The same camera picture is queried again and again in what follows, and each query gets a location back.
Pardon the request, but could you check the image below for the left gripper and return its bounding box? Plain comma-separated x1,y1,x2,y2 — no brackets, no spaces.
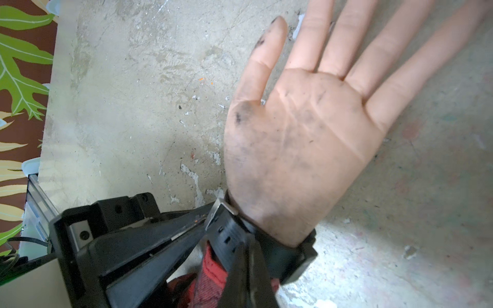
50,192,213,307

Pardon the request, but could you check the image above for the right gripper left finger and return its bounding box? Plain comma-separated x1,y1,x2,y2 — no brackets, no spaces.
218,236,250,307

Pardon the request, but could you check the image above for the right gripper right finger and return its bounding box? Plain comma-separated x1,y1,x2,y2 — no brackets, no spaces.
246,235,279,308

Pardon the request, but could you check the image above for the black wrist watch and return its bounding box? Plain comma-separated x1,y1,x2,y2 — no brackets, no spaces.
205,198,318,285

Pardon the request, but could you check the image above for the mannequin hand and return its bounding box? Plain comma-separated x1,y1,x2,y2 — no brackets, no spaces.
224,1,492,247

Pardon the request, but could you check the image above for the red plaid sleeve forearm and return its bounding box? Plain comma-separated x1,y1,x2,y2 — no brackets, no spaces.
167,242,281,307

